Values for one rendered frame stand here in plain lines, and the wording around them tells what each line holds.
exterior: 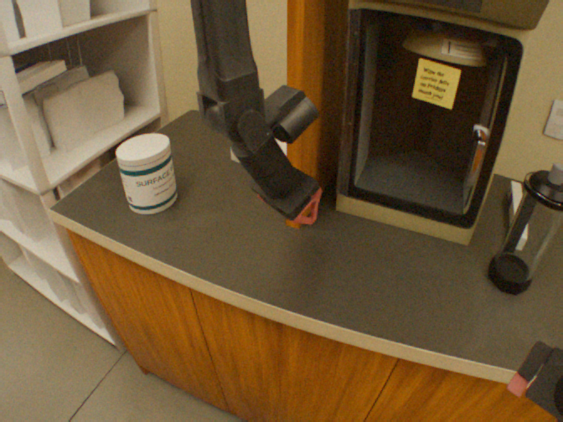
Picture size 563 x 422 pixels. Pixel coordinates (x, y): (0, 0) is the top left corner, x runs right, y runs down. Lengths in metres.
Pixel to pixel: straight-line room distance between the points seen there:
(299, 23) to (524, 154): 0.84
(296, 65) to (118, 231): 0.52
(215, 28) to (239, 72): 0.06
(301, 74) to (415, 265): 0.42
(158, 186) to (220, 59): 0.48
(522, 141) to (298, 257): 0.79
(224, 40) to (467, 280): 0.61
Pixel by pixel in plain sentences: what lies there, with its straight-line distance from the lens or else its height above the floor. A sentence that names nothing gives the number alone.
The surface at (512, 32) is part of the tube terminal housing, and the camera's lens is 0.66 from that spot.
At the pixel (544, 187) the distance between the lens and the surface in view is 0.65.
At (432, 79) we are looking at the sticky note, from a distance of 0.66.
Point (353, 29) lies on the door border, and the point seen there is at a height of 1.35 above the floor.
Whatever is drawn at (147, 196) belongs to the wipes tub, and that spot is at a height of 0.99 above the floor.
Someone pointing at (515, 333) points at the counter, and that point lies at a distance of 0.71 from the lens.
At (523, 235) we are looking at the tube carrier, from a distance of 0.69.
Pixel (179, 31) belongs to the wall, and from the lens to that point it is 1.42.
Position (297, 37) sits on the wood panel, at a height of 1.33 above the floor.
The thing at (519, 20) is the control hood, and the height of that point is 1.42.
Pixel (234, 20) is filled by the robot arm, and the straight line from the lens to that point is 0.41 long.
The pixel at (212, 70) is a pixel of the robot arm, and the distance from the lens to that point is 0.41.
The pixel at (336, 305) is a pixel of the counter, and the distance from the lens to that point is 0.64.
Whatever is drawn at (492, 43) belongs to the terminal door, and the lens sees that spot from 0.65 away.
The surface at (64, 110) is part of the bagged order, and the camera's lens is 1.36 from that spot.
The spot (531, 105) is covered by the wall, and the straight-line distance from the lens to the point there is 1.16.
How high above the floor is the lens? 1.44
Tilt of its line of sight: 37 degrees down
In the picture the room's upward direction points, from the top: straight up
